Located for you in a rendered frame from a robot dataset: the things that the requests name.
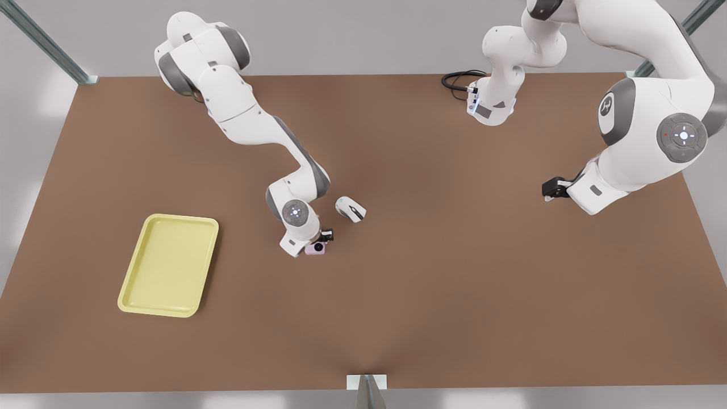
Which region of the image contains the white computer mouse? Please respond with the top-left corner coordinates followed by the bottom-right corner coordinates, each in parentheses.
top-left (335, 196), bottom-right (367, 223)

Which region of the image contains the black cable loop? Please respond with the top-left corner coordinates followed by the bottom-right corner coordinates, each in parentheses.
top-left (441, 70), bottom-right (489, 101)

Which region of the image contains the silver frame post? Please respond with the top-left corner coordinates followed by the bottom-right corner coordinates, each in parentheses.
top-left (346, 374), bottom-right (388, 409)
top-left (0, 0), bottom-right (99, 86)
top-left (625, 0), bottom-right (727, 78)

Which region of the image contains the yellow rectangular tray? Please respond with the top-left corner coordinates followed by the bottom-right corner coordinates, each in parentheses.
top-left (118, 214), bottom-right (220, 318)

